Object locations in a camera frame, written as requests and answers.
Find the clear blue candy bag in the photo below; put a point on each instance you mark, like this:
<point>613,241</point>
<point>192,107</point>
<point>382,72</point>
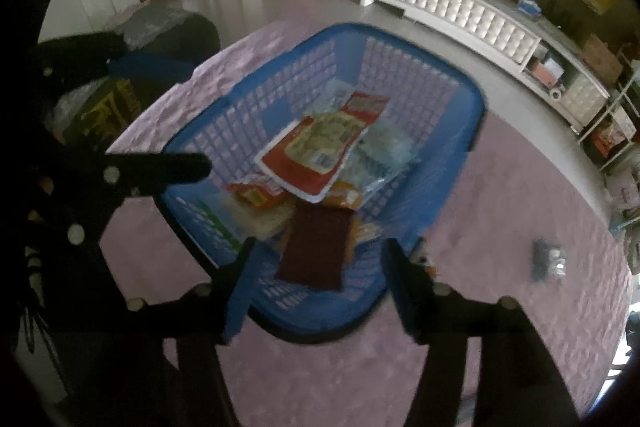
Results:
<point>380,155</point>

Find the white pink shopping bag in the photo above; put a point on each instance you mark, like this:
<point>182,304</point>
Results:
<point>623,188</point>

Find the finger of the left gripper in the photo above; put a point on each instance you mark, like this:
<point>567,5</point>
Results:
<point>119,176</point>
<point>141,66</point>

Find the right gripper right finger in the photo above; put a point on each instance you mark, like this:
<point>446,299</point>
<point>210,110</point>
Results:
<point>519,383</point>

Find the white tufted tv cabinet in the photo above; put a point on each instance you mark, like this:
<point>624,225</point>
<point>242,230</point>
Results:
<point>531,50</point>

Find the dark maroon snack packet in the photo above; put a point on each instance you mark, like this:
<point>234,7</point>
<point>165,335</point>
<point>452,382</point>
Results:
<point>318,246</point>

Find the red white large snack pack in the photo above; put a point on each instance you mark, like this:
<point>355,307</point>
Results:
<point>307,155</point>

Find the white ring cookies bag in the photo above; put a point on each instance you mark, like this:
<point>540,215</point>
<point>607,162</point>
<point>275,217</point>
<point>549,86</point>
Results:
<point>346,196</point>

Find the blue plastic basket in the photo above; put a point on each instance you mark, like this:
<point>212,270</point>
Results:
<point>439,107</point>

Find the white metal shelf rack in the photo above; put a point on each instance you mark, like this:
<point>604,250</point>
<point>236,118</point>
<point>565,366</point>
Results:
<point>615,130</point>

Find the brown cardboard box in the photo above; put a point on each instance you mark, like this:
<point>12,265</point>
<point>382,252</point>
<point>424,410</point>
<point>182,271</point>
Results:
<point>596,55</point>

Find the pink quilted tablecloth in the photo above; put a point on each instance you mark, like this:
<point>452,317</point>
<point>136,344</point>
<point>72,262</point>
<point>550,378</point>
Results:
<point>508,194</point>

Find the red orange snack packet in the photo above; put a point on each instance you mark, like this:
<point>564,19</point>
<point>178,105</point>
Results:
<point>255,191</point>

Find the dark covered sofa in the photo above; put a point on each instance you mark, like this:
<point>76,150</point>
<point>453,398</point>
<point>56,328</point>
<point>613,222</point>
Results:
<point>158,29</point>

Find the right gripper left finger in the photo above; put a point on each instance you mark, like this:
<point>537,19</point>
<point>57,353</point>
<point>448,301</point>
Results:
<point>200,321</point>

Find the white roll in cabinet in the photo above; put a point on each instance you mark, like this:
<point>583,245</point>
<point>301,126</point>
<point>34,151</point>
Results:
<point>556,94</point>

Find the green edged cracker pack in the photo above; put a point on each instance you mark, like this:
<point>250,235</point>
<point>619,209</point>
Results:
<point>235,220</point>

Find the orange long snack bar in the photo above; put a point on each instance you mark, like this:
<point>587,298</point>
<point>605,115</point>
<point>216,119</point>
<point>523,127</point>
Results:
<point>420,257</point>

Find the clear grey biscuit bag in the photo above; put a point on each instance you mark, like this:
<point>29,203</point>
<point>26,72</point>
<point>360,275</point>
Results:
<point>548,261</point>

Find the blue tissue box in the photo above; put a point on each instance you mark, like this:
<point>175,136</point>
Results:
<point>530,8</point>

